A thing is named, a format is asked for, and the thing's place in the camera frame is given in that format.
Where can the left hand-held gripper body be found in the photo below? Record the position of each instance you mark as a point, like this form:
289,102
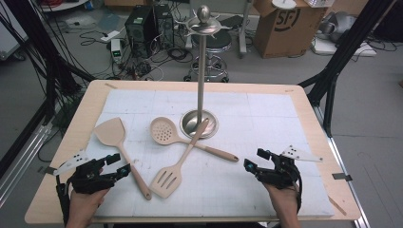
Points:
88,177

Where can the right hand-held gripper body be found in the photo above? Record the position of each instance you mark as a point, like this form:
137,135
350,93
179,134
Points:
282,172

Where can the beige solid spatula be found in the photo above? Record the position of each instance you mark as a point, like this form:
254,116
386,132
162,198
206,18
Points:
111,131

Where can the beige slotted spatula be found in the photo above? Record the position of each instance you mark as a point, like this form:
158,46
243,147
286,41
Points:
166,180

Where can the metal utensil stand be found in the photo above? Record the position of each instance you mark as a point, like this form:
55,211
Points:
200,79

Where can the person's left hand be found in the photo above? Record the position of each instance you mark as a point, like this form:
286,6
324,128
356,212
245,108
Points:
82,207

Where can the person's right hand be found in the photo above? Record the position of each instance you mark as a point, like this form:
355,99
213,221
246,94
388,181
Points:
286,205

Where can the white grid mat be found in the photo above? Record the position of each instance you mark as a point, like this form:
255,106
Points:
253,126

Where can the black tape piece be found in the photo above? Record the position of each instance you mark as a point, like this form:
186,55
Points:
342,176
49,170

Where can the beige perforated skimmer spoon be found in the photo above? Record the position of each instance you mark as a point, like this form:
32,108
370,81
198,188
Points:
163,130

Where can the white device with green display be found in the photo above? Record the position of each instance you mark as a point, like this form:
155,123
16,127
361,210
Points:
116,50

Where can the black round stool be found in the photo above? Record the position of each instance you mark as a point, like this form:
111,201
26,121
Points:
220,42

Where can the brown cardboard box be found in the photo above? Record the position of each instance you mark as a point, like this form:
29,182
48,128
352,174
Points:
285,34

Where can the white power strip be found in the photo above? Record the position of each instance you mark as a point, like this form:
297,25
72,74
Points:
110,35

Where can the grey metal stand leg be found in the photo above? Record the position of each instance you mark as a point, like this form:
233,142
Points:
244,31

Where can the large black computer tower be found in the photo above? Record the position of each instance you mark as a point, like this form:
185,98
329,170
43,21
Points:
139,30

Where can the slim black computer tower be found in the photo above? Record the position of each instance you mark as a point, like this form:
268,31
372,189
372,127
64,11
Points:
164,25

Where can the grey bag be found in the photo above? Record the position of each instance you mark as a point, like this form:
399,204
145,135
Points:
339,25

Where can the white round disc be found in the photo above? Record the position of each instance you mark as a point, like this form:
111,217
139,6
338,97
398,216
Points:
284,3

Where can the aluminium rail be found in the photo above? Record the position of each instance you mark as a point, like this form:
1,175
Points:
22,167
348,177

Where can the black metal frame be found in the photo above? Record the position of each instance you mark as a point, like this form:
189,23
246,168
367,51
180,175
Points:
345,47
47,57

